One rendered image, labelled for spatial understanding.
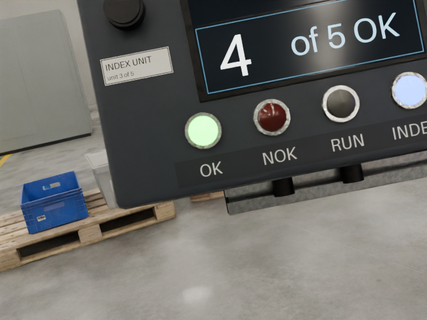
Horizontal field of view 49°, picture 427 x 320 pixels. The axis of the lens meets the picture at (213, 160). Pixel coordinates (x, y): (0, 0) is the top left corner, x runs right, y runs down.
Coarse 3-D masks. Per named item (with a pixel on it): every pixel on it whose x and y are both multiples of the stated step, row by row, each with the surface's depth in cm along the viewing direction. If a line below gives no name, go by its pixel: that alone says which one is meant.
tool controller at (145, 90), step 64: (128, 0) 32; (192, 0) 34; (256, 0) 33; (320, 0) 33; (384, 0) 33; (128, 64) 34; (192, 64) 34; (320, 64) 33; (384, 64) 33; (128, 128) 34; (320, 128) 34; (384, 128) 34; (128, 192) 34; (192, 192) 34
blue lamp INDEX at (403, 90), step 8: (408, 72) 33; (400, 80) 33; (408, 80) 33; (416, 80) 33; (424, 80) 33; (392, 88) 33; (400, 88) 33; (408, 88) 33; (416, 88) 33; (424, 88) 33; (392, 96) 33; (400, 96) 33; (408, 96) 33; (416, 96) 33; (424, 96) 33; (400, 104) 33; (408, 104) 33; (416, 104) 33
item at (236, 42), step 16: (256, 16) 33; (208, 32) 34; (224, 32) 34; (240, 32) 34; (256, 32) 33; (208, 48) 34; (224, 48) 34; (240, 48) 34; (256, 48) 33; (208, 64) 34; (224, 64) 34; (240, 64) 34; (256, 64) 33; (208, 80) 34; (224, 80) 34; (240, 80) 33; (256, 80) 33; (272, 80) 33
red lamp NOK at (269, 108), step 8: (264, 104) 33; (272, 104) 33; (280, 104) 33; (256, 112) 33; (264, 112) 33; (272, 112) 33; (280, 112) 33; (288, 112) 33; (256, 120) 33; (264, 120) 33; (272, 120) 33; (280, 120) 33; (288, 120) 33; (256, 128) 34; (264, 128) 33; (272, 128) 33; (280, 128) 33; (272, 136) 34
